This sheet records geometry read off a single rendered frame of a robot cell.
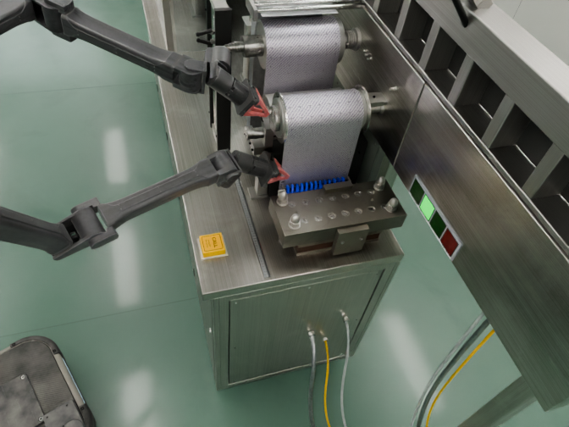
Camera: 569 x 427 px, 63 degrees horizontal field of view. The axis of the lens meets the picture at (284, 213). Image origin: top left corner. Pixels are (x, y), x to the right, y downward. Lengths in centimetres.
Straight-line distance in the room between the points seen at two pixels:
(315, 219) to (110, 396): 129
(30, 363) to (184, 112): 116
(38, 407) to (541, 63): 189
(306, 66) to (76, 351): 163
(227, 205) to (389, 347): 121
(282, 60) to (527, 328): 97
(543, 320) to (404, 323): 147
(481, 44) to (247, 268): 86
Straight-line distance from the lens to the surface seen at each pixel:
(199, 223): 153
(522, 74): 103
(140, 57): 128
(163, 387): 224
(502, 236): 110
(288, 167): 142
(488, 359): 258
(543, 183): 101
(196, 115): 193
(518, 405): 152
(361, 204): 147
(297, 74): 152
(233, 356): 182
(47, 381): 209
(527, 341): 113
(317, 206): 143
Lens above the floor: 208
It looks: 49 degrees down
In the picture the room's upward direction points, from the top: 8 degrees clockwise
